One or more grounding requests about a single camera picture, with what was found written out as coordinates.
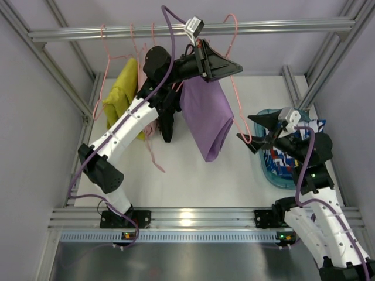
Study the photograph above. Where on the pink hanger of yellow trousers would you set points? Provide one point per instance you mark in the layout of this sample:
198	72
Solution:
110	58

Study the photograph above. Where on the grey slotted cable duct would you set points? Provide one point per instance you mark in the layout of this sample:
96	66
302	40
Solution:
178	236

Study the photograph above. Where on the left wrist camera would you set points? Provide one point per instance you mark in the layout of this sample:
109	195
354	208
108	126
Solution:
192	29

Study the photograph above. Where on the purple trousers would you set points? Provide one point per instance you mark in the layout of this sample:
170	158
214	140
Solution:
208	115

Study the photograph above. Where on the teal plastic bin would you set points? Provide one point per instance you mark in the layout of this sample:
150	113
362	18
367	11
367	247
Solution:
271	177

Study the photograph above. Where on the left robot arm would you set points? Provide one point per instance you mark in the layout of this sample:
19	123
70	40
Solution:
156	99

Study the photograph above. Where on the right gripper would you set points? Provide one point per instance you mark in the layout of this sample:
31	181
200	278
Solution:
273	134

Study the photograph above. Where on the blue patterned trousers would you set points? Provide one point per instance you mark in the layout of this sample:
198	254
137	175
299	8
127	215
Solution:
281	163

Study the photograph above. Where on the black trousers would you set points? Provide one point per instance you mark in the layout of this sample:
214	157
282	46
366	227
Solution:
168	107

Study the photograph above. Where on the pink hanger of purple trousers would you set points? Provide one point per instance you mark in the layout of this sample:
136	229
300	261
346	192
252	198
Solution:
237	96

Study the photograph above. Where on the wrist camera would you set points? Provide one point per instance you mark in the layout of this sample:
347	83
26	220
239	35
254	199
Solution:
192	29
289	117

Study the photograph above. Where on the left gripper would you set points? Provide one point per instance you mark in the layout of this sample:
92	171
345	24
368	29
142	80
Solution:
202	58

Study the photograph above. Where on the yellow trousers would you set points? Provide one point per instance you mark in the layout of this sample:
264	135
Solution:
123	92

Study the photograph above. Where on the aluminium front rail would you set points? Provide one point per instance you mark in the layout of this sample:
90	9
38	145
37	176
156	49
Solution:
162	218

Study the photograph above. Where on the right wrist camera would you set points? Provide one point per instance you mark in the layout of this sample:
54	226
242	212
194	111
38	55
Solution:
289	117

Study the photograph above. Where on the pink hanger of black trousers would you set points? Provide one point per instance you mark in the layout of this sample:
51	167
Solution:
153	34

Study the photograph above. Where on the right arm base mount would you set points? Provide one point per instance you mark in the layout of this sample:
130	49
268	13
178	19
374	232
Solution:
267	218

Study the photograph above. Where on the aluminium hanging rail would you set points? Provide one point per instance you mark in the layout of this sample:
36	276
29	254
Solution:
67	34

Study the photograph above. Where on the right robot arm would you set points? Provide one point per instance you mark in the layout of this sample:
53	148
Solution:
314	212

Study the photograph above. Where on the pink trousers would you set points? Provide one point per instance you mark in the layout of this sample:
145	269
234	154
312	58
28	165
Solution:
150	129

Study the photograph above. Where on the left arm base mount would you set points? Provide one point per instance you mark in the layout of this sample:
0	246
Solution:
137	218

